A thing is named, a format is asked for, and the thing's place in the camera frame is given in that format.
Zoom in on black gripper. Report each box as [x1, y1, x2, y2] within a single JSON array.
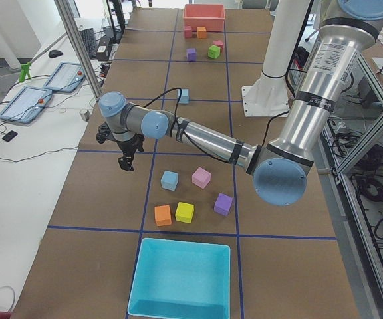
[[117, 134, 144, 171]]

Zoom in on light blue block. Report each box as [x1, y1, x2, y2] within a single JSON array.
[[160, 170, 179, 191], [177, 88, 190, 104]]

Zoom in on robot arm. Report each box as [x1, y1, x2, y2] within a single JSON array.
[[96, 1, 383, 206]]

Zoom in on orange block left side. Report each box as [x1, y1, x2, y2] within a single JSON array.
[[154, 205, 172, 227]]

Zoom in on orange block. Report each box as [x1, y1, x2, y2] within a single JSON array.
[[196, 26, 207, 39], [154, 205, 172, 227]]

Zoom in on metal cylinder weight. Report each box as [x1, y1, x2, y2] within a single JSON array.
[[79, 109, 90, 122]]

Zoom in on pink block left side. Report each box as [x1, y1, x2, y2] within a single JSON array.
[[191, 167, 211, 189]]

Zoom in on yellow block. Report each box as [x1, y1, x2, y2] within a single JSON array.
[[175, 202, 195, 223]]

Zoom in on teach pendant far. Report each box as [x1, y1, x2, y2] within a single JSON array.
[[43, 62, 84, 93]]

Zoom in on teach pendant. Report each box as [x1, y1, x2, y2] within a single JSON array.
[[43, 62, 84, 93], [0, 86, 53, 124]]

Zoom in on purple block left side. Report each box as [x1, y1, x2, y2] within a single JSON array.
[[213, 193, 233, 216]]

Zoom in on purple block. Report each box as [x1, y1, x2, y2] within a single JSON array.
[[213, 193, 233, 216], [186, 48, 197, 62]]

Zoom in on teach pendant near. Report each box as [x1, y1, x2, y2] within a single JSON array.
[[0, 86, 53, 124]]

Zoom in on black phone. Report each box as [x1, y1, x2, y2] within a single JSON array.
[[2, 130, 18, 142]]

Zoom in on cyan plastic tray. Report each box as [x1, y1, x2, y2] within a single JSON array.
[[128, 238, 231, 318]]

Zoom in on purple block right side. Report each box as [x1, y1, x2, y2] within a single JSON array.
[[186, 48, 197, 62]]

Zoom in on black computer mouse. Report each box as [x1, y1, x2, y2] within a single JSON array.
[[48, 49, 63, 59]]

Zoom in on black keyboard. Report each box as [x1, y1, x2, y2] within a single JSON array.
[[80, 28, 97, 59]]

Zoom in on green clamp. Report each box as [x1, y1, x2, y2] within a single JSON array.
[[18, 62, 31, 83]]

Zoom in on pink-red block near tray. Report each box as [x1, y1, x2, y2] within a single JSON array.
[[184, 25, 193, 39]]

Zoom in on orange block right side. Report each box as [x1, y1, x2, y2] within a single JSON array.
[[196, 26, 207, 39]]

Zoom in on red block beside green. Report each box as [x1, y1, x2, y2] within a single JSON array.
[[213, 40, 224, 51]]

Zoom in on pink plastic tray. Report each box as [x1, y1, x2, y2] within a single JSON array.
[[183, 4, 225, 32]]

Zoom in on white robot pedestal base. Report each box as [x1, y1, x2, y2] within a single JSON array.
[[241, 1, 313, 117]]

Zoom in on aluminium camera post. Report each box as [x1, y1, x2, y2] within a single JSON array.
[[54, 0, 102, 102]]

